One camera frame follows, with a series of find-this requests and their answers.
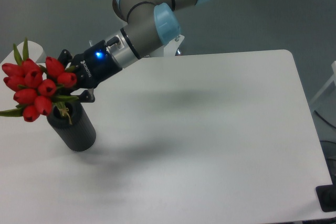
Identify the white frame at right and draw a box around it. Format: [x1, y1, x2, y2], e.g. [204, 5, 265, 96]
[309, 61, 335, 111]

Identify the black cable on floor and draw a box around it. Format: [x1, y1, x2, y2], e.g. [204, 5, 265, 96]
[314, 110, 336, 129]

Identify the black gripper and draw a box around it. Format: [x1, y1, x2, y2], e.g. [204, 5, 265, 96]
[57, 40, 122, 103]

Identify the black device at table edge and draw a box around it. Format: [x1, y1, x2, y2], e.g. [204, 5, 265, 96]
[316, 185, 335, 212]

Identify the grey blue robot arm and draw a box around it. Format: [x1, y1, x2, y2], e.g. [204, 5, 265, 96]
[59, 0, 209, 102]

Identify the red tulip bouquet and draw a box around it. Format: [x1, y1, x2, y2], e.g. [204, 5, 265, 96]
[1, 38, 77, 122]

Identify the dark grey ribbed vase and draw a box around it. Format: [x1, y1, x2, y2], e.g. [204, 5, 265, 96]
[47, 101, 96, 152]

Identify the white rounded side table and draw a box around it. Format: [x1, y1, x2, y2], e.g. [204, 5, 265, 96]
[1, 40, 47, 65]

